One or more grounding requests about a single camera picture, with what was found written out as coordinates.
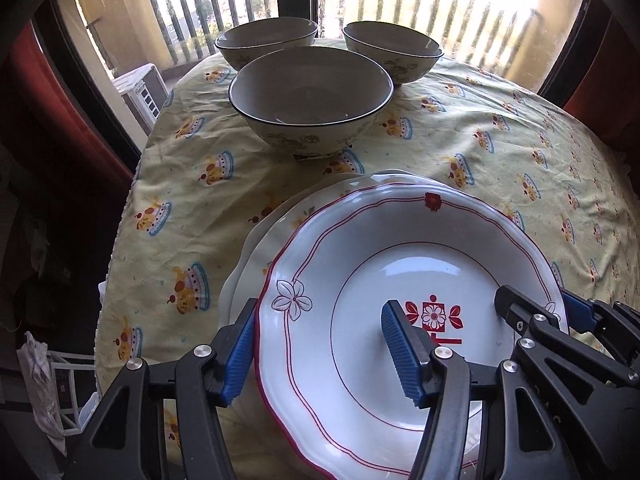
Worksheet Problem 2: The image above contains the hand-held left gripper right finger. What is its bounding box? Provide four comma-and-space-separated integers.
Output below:
381, 300, 571, 480

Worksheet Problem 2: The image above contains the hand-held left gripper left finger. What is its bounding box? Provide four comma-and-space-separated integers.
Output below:
75, 299, 259, 480

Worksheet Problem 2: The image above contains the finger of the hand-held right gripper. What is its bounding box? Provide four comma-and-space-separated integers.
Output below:
494, 284, 640, 388
564, 289, 640, 361

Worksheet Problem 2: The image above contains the white ribbed-rim plate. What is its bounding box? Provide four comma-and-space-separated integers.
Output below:
219, 170, 528, 321

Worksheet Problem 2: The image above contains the white scalloped plate with emblem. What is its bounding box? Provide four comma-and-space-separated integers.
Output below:
254, 183, 571, 478

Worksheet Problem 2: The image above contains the dark-rimmed floral bowl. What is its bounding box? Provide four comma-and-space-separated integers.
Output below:
215, 16, 319, 72
228, 46, 394, 158
342, 21, 445, 87

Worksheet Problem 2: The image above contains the yellow printed tablecloth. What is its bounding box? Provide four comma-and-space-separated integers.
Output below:
92, 40, 640, 466

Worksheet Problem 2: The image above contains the red curtain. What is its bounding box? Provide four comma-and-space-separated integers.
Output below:
0, 25, 136, 201
565, 10, 640, 156

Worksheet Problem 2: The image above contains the white outdoor unit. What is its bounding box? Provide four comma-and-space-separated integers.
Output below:
111, 62, 171, 133

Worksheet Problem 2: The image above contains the white wire rack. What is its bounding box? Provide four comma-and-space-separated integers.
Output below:
47, 350, 101, 433

